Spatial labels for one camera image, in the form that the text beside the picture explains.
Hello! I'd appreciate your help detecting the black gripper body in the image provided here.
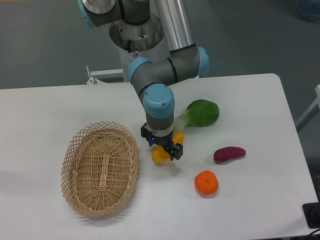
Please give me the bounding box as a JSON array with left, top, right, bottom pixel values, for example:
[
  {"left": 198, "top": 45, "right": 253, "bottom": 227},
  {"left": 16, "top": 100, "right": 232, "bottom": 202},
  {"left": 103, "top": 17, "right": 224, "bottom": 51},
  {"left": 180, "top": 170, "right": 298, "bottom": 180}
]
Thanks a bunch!
[{"left": 146, "top": 126, "right": 174, "bottom": 147}]

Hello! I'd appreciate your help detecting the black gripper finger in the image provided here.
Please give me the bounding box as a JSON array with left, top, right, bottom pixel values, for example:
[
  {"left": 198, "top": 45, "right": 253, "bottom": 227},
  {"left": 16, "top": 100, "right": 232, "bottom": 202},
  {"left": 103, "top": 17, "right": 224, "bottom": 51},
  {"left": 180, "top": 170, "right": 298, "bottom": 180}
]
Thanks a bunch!
[
  {"left": 162, "top": 141, "right": 183, "bottom": 161},
  {"left": 140, "top": 123, "right": 154, "bottom": 147}
]

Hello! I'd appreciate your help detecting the yellow mango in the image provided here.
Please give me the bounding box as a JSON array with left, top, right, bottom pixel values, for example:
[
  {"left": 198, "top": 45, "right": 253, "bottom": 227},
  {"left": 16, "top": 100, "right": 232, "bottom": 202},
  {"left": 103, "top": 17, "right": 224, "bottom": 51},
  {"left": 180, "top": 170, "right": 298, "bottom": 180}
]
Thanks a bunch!
[{"left": 151, "top": 132, "right": 185, "bottom": 164}]

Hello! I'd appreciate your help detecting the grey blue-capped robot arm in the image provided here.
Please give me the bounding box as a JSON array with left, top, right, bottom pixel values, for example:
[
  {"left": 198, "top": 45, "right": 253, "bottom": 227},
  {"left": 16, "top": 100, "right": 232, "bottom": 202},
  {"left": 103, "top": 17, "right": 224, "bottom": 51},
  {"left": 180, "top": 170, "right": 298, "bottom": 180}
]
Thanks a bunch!
[{"left": 77, "top": 0, "right": 210, "bottom": 159}]

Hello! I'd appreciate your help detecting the orange tangerine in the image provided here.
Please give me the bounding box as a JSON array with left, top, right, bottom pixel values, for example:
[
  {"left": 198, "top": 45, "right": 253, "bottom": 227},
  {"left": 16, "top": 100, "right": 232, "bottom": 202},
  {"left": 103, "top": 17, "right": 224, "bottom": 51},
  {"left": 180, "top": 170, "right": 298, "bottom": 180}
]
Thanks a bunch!
[{"left": 194, "top": 170, "right": 219, "bottom": 195}]

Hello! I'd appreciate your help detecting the green bok choy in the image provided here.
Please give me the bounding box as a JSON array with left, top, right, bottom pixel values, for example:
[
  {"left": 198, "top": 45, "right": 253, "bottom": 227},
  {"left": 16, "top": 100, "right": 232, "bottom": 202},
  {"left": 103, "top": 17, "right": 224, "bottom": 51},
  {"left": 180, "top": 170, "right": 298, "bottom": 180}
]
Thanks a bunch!
[{"left": 174, "top": 99, "right": 220, "bottom": 132}]

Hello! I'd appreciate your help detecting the purple sweet potato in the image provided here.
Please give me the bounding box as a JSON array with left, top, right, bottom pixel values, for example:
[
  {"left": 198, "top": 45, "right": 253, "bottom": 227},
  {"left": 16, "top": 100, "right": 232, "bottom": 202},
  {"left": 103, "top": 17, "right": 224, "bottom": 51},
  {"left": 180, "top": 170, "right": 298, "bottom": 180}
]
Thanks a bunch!
[{"left": 213, "top": 146, "right": 247, "bottom": 163}]

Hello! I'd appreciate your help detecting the woven wicker basket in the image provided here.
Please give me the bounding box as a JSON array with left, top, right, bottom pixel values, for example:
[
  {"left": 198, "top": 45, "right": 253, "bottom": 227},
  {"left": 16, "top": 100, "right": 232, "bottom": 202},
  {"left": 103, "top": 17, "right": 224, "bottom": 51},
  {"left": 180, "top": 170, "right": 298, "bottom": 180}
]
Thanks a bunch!
[{"left": 61, "top": 121, "right": 139, "bottom": 217}]

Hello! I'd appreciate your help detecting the black device at table edge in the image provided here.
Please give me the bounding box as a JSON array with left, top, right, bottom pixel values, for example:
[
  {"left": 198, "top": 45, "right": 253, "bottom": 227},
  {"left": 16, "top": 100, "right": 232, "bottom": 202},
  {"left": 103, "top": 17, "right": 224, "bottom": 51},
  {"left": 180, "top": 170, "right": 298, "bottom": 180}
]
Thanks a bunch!
[{"left": 302, "top": 202, "right": 320, "bottom": 229}]

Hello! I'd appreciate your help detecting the white metal frame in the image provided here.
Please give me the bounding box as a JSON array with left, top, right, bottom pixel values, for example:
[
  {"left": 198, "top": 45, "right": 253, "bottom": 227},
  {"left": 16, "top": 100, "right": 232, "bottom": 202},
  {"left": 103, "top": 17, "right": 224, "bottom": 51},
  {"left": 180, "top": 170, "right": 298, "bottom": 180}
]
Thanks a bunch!
[{"left": 85, "top": 65, "right": 129, "bottom": 85}]

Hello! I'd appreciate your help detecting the white post at right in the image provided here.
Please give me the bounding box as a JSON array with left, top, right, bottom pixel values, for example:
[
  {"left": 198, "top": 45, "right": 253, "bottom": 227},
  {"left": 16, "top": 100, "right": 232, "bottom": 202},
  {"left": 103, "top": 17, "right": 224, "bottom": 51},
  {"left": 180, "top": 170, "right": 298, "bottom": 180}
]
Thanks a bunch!
[{"left": 295, "top": 84, "right": 320, "bottom": 133}]

